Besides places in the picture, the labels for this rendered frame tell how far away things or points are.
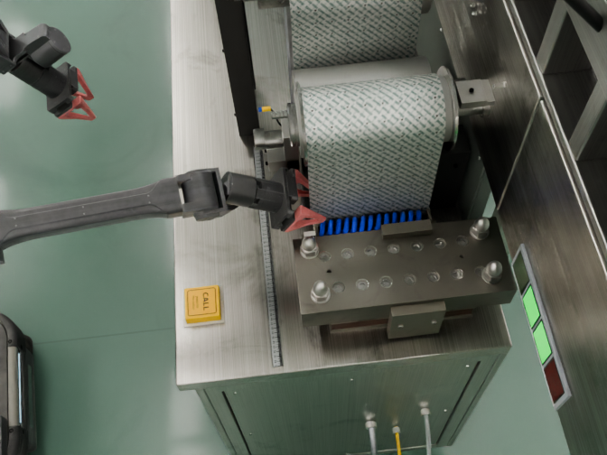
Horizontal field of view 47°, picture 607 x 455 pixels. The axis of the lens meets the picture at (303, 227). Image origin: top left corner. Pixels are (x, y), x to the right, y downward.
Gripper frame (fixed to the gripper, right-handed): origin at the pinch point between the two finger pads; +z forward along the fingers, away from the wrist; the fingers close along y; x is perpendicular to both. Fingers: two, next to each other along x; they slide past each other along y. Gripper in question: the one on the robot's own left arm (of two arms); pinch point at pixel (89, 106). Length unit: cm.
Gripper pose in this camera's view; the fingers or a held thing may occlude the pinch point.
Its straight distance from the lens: 160.9
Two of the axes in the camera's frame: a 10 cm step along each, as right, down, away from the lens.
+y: -2.3, -8.3, 5.1
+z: 5.1, 3.4, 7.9
